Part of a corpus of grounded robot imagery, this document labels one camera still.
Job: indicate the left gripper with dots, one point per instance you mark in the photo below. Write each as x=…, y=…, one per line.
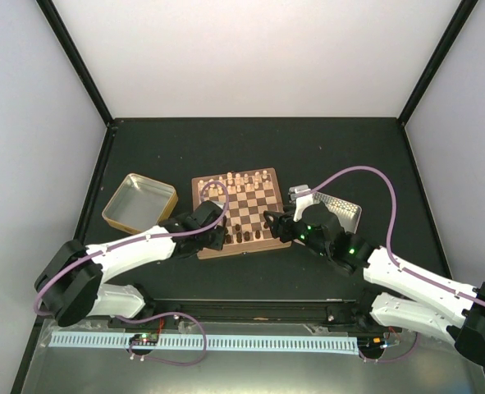
x=218, y=242

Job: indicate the white knight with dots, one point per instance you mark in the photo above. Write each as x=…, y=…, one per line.
x=257, y=177
x=211, y=185

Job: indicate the black frame post right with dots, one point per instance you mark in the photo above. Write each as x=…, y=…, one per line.
x=461, y=15

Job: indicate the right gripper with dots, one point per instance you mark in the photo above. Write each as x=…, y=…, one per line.
x=283, y=222

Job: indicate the small circuit board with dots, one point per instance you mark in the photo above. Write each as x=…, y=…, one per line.
x=144, y=339

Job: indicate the white knight right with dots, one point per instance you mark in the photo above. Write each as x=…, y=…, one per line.
x=257, y=177

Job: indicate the black frame post left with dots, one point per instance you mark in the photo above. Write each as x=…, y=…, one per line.
x=63, y=36

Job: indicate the white queen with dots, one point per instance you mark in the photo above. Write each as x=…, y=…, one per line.
x=229, y=178

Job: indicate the pink metal tin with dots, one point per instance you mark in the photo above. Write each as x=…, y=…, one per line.
x=347, y=212

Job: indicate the wooden chess board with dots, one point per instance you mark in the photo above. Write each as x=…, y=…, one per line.
x=246, y=209

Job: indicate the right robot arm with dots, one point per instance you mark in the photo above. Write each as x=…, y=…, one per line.
x=414, y=298

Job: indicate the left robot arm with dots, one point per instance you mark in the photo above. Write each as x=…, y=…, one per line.
x=76, y=283

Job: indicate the black frame post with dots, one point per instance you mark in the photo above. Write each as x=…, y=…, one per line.
x=461, y=15
x=63, y=36

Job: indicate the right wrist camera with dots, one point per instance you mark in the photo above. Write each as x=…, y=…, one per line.
x=300, y=197

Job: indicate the blue cable duct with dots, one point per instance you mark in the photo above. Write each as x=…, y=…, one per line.
x=210, y=342

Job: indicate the gold metal tin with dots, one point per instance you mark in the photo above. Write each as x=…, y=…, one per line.
x=139, y=203

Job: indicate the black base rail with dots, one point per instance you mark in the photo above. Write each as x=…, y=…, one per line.
x=347, y=315

